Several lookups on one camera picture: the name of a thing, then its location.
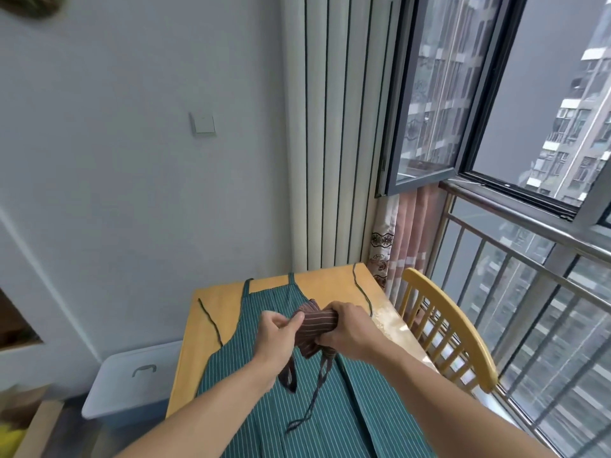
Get person's left hand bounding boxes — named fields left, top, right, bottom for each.
left=252, top=310, right=305, bottom=378

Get person's right hand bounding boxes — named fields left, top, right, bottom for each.
left=318, top=302, right=390, bottom=364

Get brown striped apron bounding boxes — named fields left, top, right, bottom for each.
left=278, top=299, right=352, bottom=433

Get person's left forearm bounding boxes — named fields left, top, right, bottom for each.
left=135, top=352, right=286, bottom=458

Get person's right forearm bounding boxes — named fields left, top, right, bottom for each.
left=355, top=339, right=557, bottom=458

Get green striped apron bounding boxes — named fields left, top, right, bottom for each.
left=197, top=263, right=438, bottom=458

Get wooden table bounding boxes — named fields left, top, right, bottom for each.
left=165, top=262, right=528, bottom=458

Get yellow wooden chair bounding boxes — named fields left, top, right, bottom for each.
left=399, top=268, right=500, bottom=394

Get pink patterned curtain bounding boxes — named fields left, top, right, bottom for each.
left=369, top=185, right=450, bottom=307

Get white plastic storage box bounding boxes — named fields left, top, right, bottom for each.
left=81, top=339, right=185, bottom=430

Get dark framed window sash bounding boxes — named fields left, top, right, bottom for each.
left=375, top=0, right=530, bottom=199

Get metal balcony railing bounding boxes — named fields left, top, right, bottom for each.
left=414, top=180, right=611, bottom=458

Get cardboard box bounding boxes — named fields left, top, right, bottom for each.
left=0, top=384, right=66, bottom=458

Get yellow object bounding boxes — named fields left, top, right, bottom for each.
left=0, top=422, right=27, bottom=458

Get grey apartment building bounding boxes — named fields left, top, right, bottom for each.
left=524, top=0, right=611, bottom=206

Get brown woven object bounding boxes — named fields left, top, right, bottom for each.
left=0, top=0, right=68, bottom=20

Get white wall switch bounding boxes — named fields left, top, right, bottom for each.
left=189, top=111, right=217, bottom=138

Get grey window frame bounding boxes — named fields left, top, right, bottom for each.
left=438, top=0, right=611, bottom=244

